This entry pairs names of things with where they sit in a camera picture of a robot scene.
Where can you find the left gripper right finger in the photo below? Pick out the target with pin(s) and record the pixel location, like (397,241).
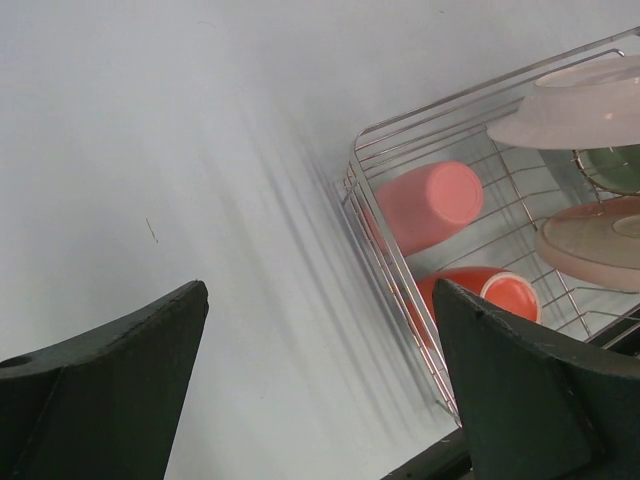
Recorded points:
(535,403)

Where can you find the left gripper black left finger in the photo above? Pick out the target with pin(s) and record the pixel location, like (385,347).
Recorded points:
(104,404)

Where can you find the orange ceramic mug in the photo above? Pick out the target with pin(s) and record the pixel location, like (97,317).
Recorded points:
(501,287)

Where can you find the beige pink floral plate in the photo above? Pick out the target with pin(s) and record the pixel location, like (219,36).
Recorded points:
(597,243)

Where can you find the pink plastic cup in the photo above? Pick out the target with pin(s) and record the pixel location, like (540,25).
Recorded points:
(430,204)

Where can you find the green ceramic bowl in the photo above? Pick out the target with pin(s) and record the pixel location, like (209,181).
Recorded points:
(613,169)

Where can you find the white ceramic plate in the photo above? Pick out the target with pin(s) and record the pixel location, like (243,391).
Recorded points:
(588,106)

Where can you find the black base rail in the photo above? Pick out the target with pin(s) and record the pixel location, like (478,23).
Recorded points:
(448,458)

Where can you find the chrome wire dish rack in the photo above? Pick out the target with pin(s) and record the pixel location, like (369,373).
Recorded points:
(522,189)

